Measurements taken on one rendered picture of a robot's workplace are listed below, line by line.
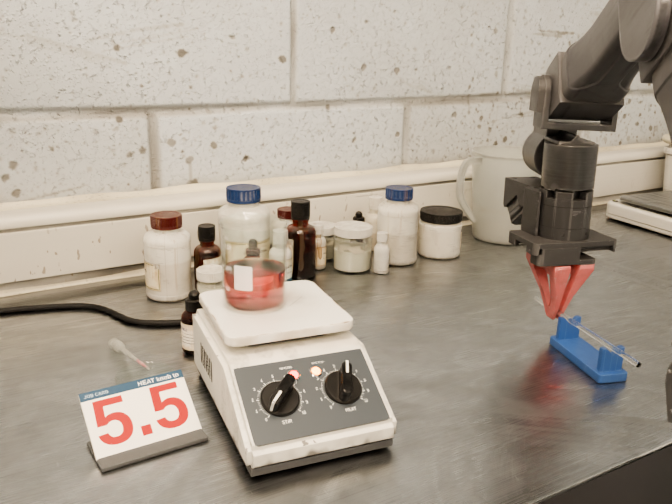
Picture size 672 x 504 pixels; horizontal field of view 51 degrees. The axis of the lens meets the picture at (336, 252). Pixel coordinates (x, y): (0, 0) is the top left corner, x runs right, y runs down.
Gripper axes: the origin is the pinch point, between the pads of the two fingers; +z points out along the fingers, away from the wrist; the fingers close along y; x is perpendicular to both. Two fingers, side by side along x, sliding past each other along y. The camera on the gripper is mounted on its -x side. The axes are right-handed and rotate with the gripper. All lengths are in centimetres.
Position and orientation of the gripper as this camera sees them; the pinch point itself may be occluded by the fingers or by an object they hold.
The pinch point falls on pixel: (554, 310)
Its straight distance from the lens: 86.4
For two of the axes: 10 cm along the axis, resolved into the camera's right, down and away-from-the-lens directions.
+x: 2.4, 2.6, -9.4
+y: -9.7, 0.5, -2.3
